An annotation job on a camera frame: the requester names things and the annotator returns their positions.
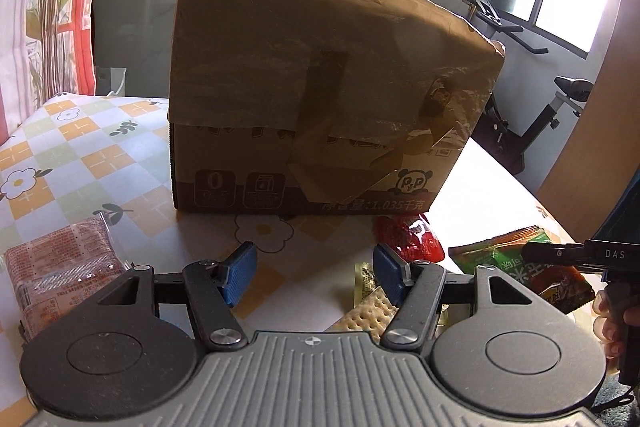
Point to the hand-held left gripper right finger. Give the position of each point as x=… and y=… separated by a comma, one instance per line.
x=389, y=269

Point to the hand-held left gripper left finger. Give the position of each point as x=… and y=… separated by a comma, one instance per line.
x=242, y=269

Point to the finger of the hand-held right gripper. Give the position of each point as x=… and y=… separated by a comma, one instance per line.
x=555, y=253

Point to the green snack packet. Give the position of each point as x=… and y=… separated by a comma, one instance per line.
x=500, y=262

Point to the brown cardboard box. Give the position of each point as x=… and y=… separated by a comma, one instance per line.
x=225, y=177

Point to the person's right hand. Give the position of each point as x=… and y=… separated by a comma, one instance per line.
x=609, y=332

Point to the small yellow sachet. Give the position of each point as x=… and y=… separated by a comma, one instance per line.
x=364, y=282

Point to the red snack packet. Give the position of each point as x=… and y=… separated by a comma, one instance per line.
x=412, y=239

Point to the clear wrapped cracker packet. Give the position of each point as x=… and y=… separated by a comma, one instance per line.
x=365, y=314

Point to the brown wooden board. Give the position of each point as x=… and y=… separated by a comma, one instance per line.
x=600, y=132

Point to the black exercise bike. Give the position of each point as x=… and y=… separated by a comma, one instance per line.
x=545, y=117

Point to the clear wrapped cake packet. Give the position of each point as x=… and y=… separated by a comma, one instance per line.
x=55, y=267

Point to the floral checkered tablecloth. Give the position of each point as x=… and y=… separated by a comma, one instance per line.
x=75, y=147

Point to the white paper bag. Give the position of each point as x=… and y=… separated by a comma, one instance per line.
x=111, y=82

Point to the printed wall cloth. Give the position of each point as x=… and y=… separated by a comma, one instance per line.
x=30, y=7

